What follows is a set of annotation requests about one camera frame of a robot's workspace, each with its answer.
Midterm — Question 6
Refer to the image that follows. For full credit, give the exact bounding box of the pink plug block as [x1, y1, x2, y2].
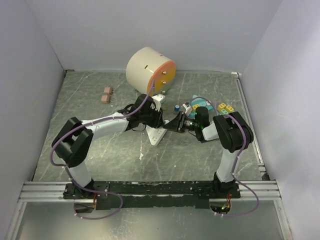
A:
[101, 95, 111, 104]
[103, 86, 114, 95]

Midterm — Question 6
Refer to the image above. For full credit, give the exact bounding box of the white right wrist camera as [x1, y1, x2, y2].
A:
[181, 102, 193, 116]

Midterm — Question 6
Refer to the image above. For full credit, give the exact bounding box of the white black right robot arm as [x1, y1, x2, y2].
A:
[163, 106, 254, 199]

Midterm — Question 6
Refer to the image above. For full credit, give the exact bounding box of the round beige drawer cabinet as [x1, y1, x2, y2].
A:
[125, 47, 176, 95]

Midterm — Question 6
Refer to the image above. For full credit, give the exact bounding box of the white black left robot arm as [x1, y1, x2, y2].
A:
[51, 94, 166, 200]

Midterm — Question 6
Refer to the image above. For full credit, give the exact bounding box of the white triangular socket board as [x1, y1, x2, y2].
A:
[145, 126, 167, 146]

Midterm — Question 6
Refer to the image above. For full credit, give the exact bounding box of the blue round socket board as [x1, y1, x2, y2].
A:
[217, 102, 235, 115]

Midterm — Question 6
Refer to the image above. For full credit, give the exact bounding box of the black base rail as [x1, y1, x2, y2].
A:
[63, 179, 242, 211]

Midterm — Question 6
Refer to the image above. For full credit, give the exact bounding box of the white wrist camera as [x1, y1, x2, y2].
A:
[152, 94, 166, 111]
[181, 102, 193, 116]

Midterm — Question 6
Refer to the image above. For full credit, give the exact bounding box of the teal triangular socket board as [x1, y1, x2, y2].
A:
[188, 94, 213, 119]

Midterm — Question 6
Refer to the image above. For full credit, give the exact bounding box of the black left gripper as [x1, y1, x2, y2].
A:
[140, 104, 166, 130]

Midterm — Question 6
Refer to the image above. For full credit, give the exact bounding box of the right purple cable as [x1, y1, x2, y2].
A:
[189, 97, 261, 218]

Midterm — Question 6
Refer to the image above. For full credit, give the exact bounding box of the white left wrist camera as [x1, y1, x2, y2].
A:
[152, 94, 166, 111]

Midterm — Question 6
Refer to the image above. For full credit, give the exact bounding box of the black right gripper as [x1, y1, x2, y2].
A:
[164, 111, 199, 134]

